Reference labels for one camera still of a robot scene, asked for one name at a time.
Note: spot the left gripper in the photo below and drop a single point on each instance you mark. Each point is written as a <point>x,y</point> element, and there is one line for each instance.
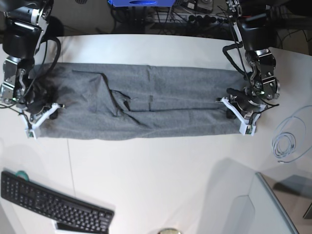
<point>246,111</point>

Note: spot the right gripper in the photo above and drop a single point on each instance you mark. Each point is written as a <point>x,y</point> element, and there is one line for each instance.
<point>33,123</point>

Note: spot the grey t-shirt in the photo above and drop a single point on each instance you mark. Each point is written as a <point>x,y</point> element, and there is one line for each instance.
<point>120,102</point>

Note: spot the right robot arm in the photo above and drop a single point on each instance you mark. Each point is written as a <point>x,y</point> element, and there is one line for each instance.
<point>26,25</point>

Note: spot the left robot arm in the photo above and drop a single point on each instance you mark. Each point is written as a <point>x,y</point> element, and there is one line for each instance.
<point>253,34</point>

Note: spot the green tape roll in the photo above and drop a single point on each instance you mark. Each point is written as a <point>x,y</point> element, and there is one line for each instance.
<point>23,175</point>

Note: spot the black computer keyboard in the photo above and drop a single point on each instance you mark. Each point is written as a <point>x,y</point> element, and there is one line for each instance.
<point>66,210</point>

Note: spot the black power strip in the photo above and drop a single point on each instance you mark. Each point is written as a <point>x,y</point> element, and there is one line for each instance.
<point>206,20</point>

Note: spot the blue box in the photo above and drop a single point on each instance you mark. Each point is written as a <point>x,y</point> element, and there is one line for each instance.
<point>141,3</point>

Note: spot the round brass object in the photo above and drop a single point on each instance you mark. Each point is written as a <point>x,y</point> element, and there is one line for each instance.
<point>169,231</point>

